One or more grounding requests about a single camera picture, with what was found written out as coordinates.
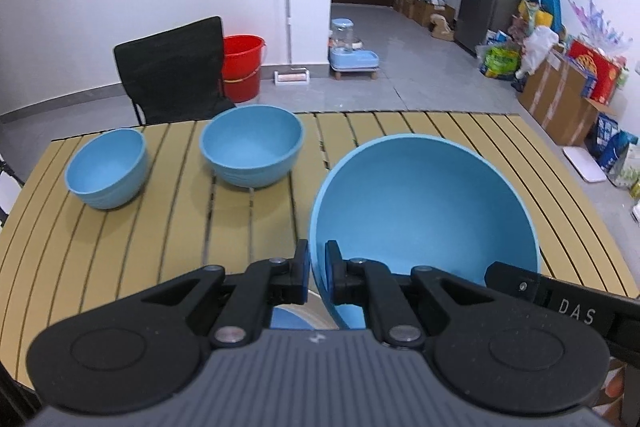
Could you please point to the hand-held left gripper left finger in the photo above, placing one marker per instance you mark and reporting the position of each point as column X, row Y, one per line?
column 302, row 274

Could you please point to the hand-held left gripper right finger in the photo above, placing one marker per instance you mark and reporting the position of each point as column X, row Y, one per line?
column 332, row 272

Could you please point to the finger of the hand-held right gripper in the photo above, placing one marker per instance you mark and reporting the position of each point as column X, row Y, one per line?
column 515, row 284

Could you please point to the blue plate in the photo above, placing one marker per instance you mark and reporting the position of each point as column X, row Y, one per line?
column 287, row 318

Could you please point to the large blue ribbed bowl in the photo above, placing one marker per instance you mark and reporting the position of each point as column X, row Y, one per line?
column 250, row 147
column 425, row 217
column 107, row 177

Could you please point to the white bathroom scale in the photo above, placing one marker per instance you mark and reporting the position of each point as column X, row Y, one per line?
column 585, row 164

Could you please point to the white green printed bag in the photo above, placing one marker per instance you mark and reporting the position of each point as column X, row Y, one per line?
column 625, row 174

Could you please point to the teal pet food bag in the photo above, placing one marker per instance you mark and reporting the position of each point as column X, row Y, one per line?
column 627, row 147

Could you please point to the blue pet food bag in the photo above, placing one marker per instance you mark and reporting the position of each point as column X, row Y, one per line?
column 605, row 134

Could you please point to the large taped cardboard box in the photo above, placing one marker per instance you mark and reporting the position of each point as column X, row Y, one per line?
column 555, row 99

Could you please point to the white flat mop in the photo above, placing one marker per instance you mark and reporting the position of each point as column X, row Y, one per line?
column 292, row 78

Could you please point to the red plastic bucket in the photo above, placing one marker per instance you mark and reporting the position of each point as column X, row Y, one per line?
column 242, row 77

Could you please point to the blue pet water feeder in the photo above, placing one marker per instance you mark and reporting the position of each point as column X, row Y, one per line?
column 352, row 57

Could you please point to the red printed box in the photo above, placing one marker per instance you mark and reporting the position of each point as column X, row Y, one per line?
column 600, row 67

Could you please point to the white plastic bag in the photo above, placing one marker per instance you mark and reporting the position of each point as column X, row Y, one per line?
column 537, row 44

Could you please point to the black fabric chair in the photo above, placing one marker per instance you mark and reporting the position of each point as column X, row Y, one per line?
column 170, row 72

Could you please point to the blue white packet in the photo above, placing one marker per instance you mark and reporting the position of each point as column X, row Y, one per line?
column 497, row 38

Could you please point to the wooden cat scratcher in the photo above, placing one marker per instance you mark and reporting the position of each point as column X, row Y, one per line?
column 442, row 29

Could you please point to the blue gift bag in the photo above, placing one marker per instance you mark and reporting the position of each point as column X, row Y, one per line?
column 547, row 9

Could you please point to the low open cardboard box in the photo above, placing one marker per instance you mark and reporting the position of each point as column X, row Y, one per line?
column 407, row 4

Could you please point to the iridescent wall decoration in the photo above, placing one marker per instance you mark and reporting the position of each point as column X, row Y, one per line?
column 595, row 19

